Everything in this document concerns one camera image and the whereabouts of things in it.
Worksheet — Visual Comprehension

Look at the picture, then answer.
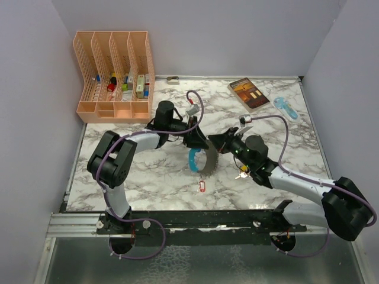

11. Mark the small beige clip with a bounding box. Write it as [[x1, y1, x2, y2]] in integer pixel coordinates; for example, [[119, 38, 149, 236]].
[[166, 76, 179, 85]]

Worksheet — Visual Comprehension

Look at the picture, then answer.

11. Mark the red black small bottle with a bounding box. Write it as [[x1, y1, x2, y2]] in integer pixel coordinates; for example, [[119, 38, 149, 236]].
[[107, 76, 117, 92]]

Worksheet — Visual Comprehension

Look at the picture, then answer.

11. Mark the yellow tagged key bunch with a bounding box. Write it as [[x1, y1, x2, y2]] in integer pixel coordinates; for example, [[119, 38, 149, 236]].
[[235, 165, 250, 180]]

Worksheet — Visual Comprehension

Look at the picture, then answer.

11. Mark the blue packaged toothbrush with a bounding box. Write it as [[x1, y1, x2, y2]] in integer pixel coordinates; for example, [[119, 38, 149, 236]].
[[273, 96, 300, 122]]

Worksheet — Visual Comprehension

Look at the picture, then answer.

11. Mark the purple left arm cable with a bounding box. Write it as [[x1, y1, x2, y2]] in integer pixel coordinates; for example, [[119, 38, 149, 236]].
[[95, 89, 205, 261]]

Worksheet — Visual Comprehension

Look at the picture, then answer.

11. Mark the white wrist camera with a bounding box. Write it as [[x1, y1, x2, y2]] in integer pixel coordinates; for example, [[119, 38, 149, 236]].
[[185, 104, 200, 117], [238, 115, 252, 134]]

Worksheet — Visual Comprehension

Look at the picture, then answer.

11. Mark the peach plastic file organiser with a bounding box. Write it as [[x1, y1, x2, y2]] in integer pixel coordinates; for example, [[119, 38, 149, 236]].
[[73, 31, 155, 123]]

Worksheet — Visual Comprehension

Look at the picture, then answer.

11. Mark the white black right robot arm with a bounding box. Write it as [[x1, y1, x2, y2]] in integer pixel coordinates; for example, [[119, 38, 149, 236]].
[[208, 127, 374, 241]]

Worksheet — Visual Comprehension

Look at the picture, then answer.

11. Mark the red key tag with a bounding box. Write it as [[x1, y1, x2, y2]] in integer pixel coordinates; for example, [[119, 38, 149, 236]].
[[198, 180, 206, 193]]

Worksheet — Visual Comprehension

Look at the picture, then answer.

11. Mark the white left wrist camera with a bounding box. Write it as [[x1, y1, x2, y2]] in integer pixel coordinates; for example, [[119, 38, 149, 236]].
[[185, 104, 200, 117]]

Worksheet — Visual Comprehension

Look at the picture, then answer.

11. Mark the aluminium frame rail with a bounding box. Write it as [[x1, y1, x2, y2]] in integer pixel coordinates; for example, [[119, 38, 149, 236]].
[[47, 211, 361, 237]]

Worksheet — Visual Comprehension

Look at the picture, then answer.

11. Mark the orange paperback book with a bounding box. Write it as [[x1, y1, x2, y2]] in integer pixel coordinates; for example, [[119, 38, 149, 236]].
[[228, 78, 270, 113]]

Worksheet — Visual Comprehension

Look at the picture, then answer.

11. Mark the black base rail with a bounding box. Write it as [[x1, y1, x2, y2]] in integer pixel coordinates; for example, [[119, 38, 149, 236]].
[[97, 209, 306, 247]]

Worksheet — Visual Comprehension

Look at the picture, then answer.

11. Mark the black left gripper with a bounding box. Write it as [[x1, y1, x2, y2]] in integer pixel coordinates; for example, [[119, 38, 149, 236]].
[[166, 116, 210, 149]]

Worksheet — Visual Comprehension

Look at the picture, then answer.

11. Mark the blue handled key ring organiser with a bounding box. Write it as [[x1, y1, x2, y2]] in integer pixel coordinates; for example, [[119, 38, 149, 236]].
[[188, 140, 219, 176]]

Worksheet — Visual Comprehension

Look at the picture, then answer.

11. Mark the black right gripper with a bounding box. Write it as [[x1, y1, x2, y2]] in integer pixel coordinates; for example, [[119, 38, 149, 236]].
[[209, 127, 255, 169]]

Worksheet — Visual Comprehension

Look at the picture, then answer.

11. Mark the green white box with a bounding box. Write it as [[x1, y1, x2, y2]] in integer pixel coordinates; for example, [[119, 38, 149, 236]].
[[136, 74, 145, 99]]

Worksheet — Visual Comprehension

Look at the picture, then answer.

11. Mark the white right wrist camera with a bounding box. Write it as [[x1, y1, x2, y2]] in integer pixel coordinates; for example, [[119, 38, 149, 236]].
[[238, 115, 252, 134]]

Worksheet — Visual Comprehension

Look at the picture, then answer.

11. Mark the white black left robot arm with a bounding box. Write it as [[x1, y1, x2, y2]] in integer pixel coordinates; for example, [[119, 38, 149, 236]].
[[87, 101, 218, 234]]

